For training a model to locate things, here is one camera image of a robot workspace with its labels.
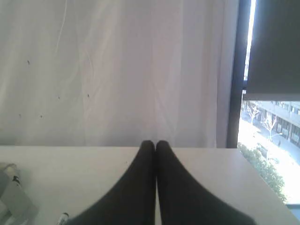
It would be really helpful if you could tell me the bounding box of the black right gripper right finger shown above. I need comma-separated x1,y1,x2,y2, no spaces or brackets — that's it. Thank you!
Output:
155,141,255,225

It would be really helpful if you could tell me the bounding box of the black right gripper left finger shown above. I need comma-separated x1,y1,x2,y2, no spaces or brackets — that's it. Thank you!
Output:
68,140,156,225

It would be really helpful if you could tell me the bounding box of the black and white marker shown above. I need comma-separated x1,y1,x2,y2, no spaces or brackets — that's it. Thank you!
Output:
56,212,69,225

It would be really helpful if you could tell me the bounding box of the white canvas backpack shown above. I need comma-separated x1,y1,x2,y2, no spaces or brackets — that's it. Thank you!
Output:
0,162,38,225

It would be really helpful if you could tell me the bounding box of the white backdrop curtain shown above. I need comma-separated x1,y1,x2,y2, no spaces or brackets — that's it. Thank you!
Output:
0,0,239,148

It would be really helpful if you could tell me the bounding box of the dark roller window blind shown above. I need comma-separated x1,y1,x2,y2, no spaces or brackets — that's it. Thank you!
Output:
246,0,300,101

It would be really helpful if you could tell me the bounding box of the black window frame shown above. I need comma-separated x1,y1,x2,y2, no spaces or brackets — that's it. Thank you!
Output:
226,0,251,148

